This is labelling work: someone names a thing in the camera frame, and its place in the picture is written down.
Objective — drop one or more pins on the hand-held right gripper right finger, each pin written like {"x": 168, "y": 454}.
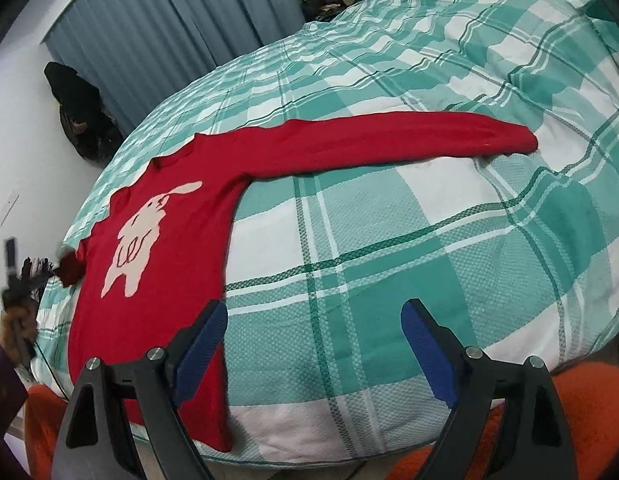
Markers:
{"x": 432, "y": 350}

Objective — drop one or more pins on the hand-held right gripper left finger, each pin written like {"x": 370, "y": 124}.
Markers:
{"x": 202, "y": 345}

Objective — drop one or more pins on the red sweater with pink animal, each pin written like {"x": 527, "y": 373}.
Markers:
{"x": 154, "y": 240}

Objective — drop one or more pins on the green white plaid blanket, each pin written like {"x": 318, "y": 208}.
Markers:
{"x": 389, "y": 200}

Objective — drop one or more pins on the orange fuzzy clothing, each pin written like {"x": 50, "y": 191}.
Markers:
{"x": 579, "y": 410}

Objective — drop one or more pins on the blue-grey curtain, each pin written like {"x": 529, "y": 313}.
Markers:
{"x": 154, "y": 15}

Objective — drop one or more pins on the white wall socket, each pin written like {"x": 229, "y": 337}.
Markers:
{"x": 7, "y": 206}

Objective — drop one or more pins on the black bag on wall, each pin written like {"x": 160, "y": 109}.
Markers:
{"x": 81, "y": 115}

